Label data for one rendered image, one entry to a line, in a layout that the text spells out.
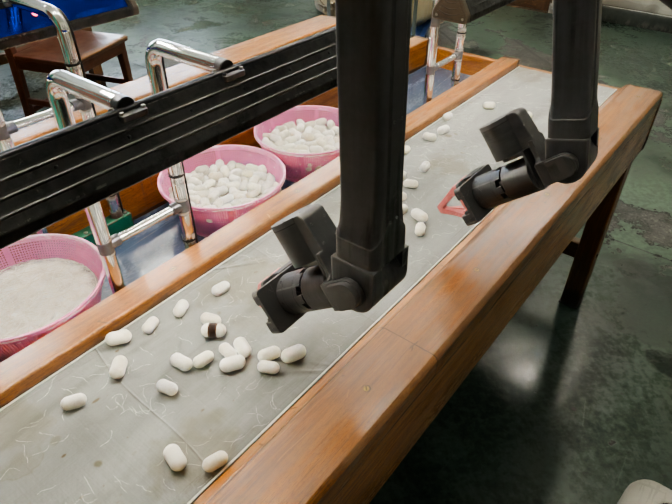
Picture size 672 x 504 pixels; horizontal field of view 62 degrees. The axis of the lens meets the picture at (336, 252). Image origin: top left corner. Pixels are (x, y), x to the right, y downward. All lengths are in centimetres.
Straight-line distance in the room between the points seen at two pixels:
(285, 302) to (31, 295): 49
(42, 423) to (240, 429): 26
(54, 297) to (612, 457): 143
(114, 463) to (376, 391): 34
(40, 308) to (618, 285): 191
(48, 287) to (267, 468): 54
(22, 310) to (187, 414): 37
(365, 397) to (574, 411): 114
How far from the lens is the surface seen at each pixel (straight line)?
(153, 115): 68
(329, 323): 88
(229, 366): 81
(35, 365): 89
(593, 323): 211
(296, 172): 132
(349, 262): 59
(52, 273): 109
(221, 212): 111
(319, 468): 70
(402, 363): 80
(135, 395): 83
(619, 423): 185
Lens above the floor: 137
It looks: 38 degrees down
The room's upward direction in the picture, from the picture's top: straight up
